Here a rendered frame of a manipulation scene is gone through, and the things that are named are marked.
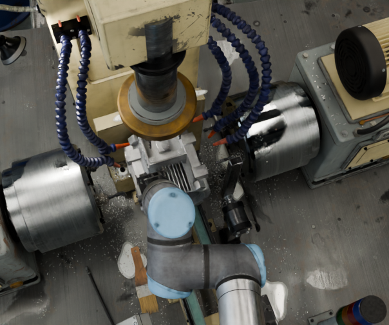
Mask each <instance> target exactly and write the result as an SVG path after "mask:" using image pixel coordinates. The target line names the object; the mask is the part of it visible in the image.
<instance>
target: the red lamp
mask: <svg viewBox="0 0 389 325"><path fill-rule="evenodd" d="M356 302H357V301H355V302H353V303H351V305H349V307H348V310H347V316H348V319H349V321H350V322H351V323H352V324H353V325H362V324H360V323H359V322H358V321H357V320H356V319H355V317H354V314H353V307H354V304H355V303H356Z"/></svg>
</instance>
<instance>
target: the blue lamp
mask: <svg viewBox="0 0 389 325"><path fill-rule="evenodd" d="M362 299H363V298H362ZM362 299H359V300H358V301H357V302H356V303H355V304H354V307H353V314H354V317H355V319H356V320H357V321H358V322H359V323H360V324H362V325H373V323H370V322H367V321H366V320H364V318H363V317H362V316H361V314H360V311H359V305H360V302H361V300H362Z"/></svg>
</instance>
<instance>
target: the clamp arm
mask: <svg viewBox="0 0 389 325"><path fill-rule="evenodd" d="M242 164H243V161H242V158H241V157H240V156H237V157H233V158H230V159H229V162H228V165H227V170H226V173H225V178H224V181H223V186H222V191H221V196H222V199H223V200H227V199H229V198H230V197H229V195H230V196H231V198H232V197H233V193H234V190H235V187H236V183H237V181H238V177H239V174H240V171H241V168H242ZM226 197H227V198H226Z"/></svg>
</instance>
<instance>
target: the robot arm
mask: <svg viewBox="0 0 389 325"><path fill-rule="evenodd" d="M161 167H162V170H159V171H157V172H153V173H149V174H147V173H146V172H145V173H142V174H140V175H139V176H140V177H137V176H136V175H135V178H136V180H137V184H138V186H139V188H140V192H141V194H142V198H141V199H139V200H138V202H139V205H140V206H141V207H140V208H141V210H142V211H144V210H145V213H146V215H147V272H146V275H147V283H148V288H149V290H150V291H151V293H153V294H155V295H156V296H159V297H162V298H166V299H179V298H181V299H183V298H186V297H188V296H190V294H191V293H192V291H193V289H194V290H197V289H215V290H216V298H217V299H218V312H219V320H220V325H265V317H264V313H263V305H262V301H261V288H263V287H264V285H265V282H266V267H265V259H264V256H263V252H262V250H261V248H260V247H259V246H258V245H256V244H245V243H240V244H191V227H192V226H193V223H194V221H195V206H194V204H193V202H192V200H191V198H190V196H188V194H186V192H184V191H183V190H181V189H180V188H179V187H178V186H177V185H176V184H175V183H174V182H172V181H170V180H169V178H168V176H167V172H166V169H165V168H164V167H163V166H161ZM161 172H163V173H164V176H165V177H163V176H162V175H163V173H161Z"/></svg>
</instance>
